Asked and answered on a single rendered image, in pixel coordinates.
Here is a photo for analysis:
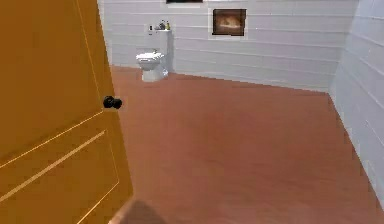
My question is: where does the white toilet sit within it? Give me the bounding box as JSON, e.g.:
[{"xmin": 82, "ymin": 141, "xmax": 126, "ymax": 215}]
[{"xmin": 135, "ymin": 29, "xmax": 175, "ymax": 83}]

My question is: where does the black door knob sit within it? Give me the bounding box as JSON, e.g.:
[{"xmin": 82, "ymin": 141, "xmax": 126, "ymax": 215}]
[{"xmin": 102, "ymin": 95, "xmax": 123, "ymax": 110}]

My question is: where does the brown framed picture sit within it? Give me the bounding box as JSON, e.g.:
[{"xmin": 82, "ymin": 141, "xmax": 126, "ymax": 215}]
[{"xmin": 208, "ymin": 7, "xmax": 249, "ymax": 41}]

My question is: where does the orange room door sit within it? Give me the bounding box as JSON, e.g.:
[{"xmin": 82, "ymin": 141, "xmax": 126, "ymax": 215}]
[{"xmin": 0, "ymin": 0, "xmax": 135, "ymax": 224}]

